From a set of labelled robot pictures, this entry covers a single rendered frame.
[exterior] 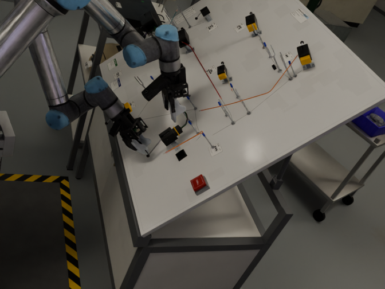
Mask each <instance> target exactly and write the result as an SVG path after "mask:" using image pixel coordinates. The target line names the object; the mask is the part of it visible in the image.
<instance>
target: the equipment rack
mask: <svg viewBox="0 0 385 289"><path fill-rule="evenodd" d="M108 1H109V2H110V3H111V4H112V5H113V7H115V4H116V0H108ZM199 1H200V0H192V3H191V5H190V7H191V6H192V5H194V4H195V3H197V2H199ZM160 2H161V4H160ZM152 4H153V6H154V8H155V10H156V12H157V14H160V15H158V16H159V18H160V20H161V21H164V22H167V21H169V20H168V19H170V18H169V17H168V18H167V17H166V15H167V14H166V12H165V11H164V10H163V12H161V11H162V8H163V5H162V4H163V0H162V1H161V0H157V1H156V3H155V2H152ZM159 4H160V6H159ZM158 6H159V7H158ZM161 15H162V16H163V17H164V20H163V17H162V16H161ZM89 16H90V15H89V14H88V13H86V12H85V11H84V15H83V18H82V23H81V28H80V34H79V37H78V42H77V47H76V52H75V55H74V60H73V65H72V70H71V73H70V79H69V84H68V89H67V94H68V97H69V98H70V97H72V96H73V94H72V92H73V87H74V82H75V79H76V75H77V70H78V65H79V62H80V65H81V71H82V77H83V81H84V85H85V84H86V83H87V82H88V81H89V80H90V79H92V78H94V77H95V72H96V68H97V65H99V64H100V62H101V58H102V55H103V51H104V47H105V42H106V39H107V38H112V37H111V36H110V35H109V34H108V33H107V32H106V31H105V30H104V29H103V28H102V27H101V26H100V25H99V24H98V26H99V30H100V35H99V40H98V43H97V47H95V46H89V45H83V44H84V39H85V34H86V31H87V26H88V21H89ZM94 52H95V56H94V59H93V63H92V67H91V71H90V70H89V68H87V69H85V65H84V63H86V62H87V61H89V58H90V57H91V56H92V54H94ZM92 110H93V109H91V110H89V111H87V112H86V113H84V114H83V115H81V116H80V117H79V118H77V119H76V120H74V121H73V122H72V123H70V130H71V134H72V143H73V144H72V148H71V151H70V156H69V160H68V165H67V166H66V168H67V170H73V166H74V162H75V159H76V155H77V150H78V149H83V143H84V140H85V136H86V133H87V129H88V125H89V121H90V118H91V114H92Z"/></svg>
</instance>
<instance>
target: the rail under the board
mask: <svg viewBox="0 0 385 289"><path fill-rule="evenodd" d="M95 76H101V77H102V75H101V70H100V66H99V65H97V68H96V72H95ZM103 113H104V112H103ZM104 118H105V122H107V121H108V120H109V119H110V118H108V117H107V116H106V114H105V113H104ZM112 126H113V122H112V121H111V120H110V121H109V122H108V124H107V125H106V127H107V131H108V136H109V141H110V144H111V149H112V154H113V158H114V162H115V167H116V172H117V176H118V180H119V185H120V190H121V195H122V198H123V202H124V207H125V212H126V215H127V220H128V225H129V230H130V233H131V238H132V243H133V247H147V245H148V243H149V242H150V239H151V237H152V236H151V234H149V235H148V236H146V237H142V236H141V234H140V229H139V225H138V221H137V217H136V213H135V208H134V205H133V201H132V197H131V192H130V189H129V184H128V180H127V176H126V173H125V168H124V164H123V159H122V156H121V152H120V147H119V143H118V140H117V136H116V135H115V136H114V137H113V136H111V135H109V132H110V129H111V127H112Z"/></svg>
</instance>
